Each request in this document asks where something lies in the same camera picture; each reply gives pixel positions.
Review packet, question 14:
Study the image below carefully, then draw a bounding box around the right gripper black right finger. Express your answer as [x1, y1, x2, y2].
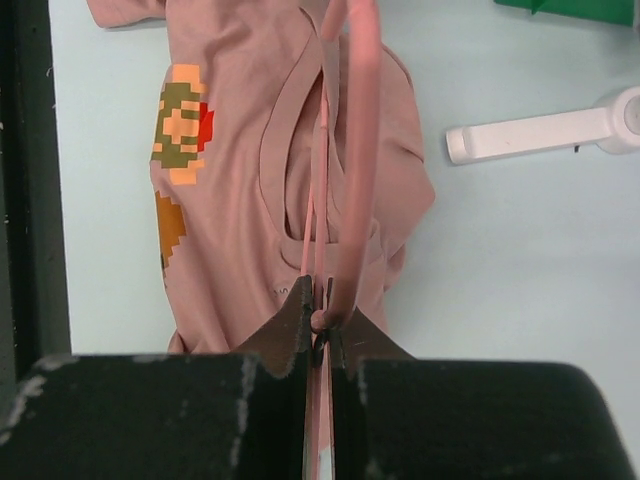
[322, 277, 632, 480]

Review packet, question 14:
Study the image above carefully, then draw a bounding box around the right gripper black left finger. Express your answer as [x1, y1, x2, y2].
[1, 276, 312, 479]

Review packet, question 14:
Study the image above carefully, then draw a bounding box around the pink t shirt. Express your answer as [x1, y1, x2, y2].
[89, 1, 434, 354]

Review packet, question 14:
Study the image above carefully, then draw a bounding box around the pink hanger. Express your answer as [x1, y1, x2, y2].
[301, 0, 384, 480]

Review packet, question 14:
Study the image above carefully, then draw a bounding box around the white clothes rack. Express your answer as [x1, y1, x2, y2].
[445, 86, 639, 165]

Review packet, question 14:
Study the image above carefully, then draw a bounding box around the green plastic bin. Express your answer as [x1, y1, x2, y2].
[495, 0, 637, 27]

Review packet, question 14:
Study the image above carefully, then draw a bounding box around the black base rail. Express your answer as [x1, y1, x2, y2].
[1, 1, 71, 385]

